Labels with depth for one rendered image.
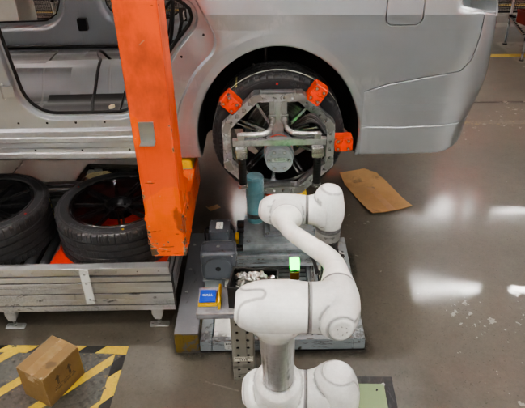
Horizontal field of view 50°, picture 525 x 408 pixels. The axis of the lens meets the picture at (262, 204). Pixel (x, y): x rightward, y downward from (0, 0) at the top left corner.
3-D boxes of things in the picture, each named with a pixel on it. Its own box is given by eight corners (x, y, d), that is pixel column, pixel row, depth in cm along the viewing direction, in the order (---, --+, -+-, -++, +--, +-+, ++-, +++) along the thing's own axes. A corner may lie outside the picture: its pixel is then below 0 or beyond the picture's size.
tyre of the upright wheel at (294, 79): (281, 193, 327) (365, 114, 300) (282, 217, 307) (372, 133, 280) (189, 125, 304) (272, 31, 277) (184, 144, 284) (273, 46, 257)
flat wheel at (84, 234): (173, 195, 350) (169, 162, 337) (194, 258, 297) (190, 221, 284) (62, 214, 335) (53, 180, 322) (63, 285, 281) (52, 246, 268)
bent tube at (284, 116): (317, 121, 269) (318, 99, 263) (321, 138, 252) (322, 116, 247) (280, 121, 269) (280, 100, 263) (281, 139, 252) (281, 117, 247)
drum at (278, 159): (292, 153, 284) (292, 127, 277) (294, 173, 267) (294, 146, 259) (264, 153, 285) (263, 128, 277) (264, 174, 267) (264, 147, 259)
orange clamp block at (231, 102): (243, 99, 270) (228, 87, 267) (242, 106, 264) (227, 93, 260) (233, 109, 273) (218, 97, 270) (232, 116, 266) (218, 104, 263)
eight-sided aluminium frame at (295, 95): (331, 187, 295) (336, 87, 266) (332, 193, 289) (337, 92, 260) (226, 189, 296) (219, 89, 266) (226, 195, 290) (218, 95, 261)
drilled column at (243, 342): (256, 363, 271) (252, 296, 248) (255, 380, 263) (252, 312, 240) (234, 363, 271) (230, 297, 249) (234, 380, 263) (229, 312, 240)
